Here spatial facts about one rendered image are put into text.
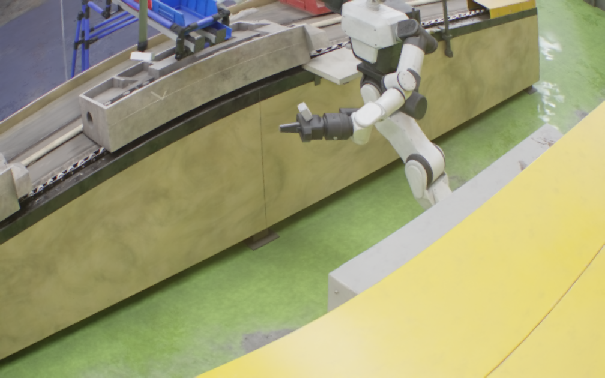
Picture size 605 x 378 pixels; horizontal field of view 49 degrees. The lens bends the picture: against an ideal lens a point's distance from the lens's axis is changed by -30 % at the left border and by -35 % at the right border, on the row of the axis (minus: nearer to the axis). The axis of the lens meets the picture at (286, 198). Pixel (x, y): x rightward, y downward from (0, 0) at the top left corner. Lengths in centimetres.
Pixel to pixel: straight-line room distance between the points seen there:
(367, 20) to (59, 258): 158
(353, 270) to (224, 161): 235
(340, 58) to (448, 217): 239
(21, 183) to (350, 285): 195
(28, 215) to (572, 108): 394
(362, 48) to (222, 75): 56
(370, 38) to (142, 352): 159
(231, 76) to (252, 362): 259
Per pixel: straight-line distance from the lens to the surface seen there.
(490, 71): 489
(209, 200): 370
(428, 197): 351
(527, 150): 166
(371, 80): 347
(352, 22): 331
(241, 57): 349
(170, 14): 326
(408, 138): 349
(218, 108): 351
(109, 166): 329
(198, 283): 386
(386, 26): 322
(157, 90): 330
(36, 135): 372
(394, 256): 136
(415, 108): 339
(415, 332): 100
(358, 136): 293
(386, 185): 436
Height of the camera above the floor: 256
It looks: 37 degrees down
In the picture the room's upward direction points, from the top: 2 degrees counter-clockwise
